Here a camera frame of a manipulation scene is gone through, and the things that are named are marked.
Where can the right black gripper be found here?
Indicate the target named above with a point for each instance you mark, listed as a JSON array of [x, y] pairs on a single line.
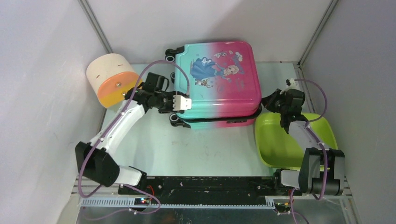
[[267, 101]]

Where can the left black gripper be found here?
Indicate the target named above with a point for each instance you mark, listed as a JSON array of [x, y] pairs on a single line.
[[169, 109]]

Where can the pink teal cartoon suitcase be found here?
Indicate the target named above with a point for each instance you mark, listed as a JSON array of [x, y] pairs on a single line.
[[222, 81]]

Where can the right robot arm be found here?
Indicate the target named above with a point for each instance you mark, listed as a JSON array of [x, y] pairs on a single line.
[[322, 170]]

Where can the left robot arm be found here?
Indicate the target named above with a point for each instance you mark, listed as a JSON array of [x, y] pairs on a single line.
[[95, 159]]

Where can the lime green plastic tray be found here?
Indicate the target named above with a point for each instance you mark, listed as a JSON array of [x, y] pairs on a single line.
[[277, 149]]

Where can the cream orange cylindrical container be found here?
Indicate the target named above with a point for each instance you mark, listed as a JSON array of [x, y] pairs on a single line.
[[111, 76]]

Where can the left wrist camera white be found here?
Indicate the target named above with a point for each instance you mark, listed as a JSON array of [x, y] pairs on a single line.
[[181, 103]]

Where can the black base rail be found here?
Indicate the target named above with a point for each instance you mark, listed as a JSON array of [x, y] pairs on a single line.
[[214, 191]]

